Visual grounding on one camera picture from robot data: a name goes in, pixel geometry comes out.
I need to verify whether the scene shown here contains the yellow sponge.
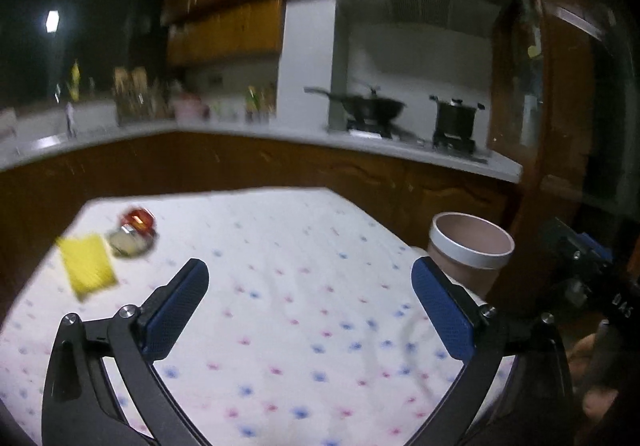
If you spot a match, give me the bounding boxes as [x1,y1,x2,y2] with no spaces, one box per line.
[55,233,118,302]

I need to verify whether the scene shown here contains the red can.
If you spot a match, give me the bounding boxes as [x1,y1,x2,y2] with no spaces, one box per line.
[119,207,157,239]

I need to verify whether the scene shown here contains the crushed metal can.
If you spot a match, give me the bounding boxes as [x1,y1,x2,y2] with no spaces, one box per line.
[107,228,153,258]

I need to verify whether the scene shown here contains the white kitchen counter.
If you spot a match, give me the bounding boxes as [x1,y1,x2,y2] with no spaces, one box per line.
[0,118,523,184]

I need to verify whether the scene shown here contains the person's right hand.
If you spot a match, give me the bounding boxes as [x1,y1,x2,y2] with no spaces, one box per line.
[567,333,623,419]

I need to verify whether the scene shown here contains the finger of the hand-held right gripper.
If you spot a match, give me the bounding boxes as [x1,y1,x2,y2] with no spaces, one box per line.
[560,232,615,272]

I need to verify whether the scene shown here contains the pink container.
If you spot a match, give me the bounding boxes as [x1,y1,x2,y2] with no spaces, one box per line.
[172,96,208,122]

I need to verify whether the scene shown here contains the black cooking pot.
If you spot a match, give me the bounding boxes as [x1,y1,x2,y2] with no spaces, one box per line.
[429,95,487,139]

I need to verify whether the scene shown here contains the pink bin with white rim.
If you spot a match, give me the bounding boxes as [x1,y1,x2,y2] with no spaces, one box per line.
[427,212,516,299]

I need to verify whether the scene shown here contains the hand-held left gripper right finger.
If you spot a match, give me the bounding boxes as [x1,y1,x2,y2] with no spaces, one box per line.
[411,256,576,446]

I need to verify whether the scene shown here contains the wooden glass-door cabinet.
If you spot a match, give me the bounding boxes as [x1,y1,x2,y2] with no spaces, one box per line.
[487,0,640,237]

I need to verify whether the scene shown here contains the wooden lower cabinets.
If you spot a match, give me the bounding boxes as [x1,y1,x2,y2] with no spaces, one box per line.
[0,131,521,277]

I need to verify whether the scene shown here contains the gas stove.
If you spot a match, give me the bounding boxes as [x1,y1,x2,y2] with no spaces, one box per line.
[327,118,493,164]

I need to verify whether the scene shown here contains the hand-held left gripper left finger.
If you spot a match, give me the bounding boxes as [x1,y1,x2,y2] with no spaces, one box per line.
[41,257,210,446]

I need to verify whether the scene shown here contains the black wok with lid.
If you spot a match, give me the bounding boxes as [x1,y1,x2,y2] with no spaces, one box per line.
[303,85,407,123]

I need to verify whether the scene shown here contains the floral white tablecloth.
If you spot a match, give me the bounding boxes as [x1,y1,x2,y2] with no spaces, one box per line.
[0,186,516,446]

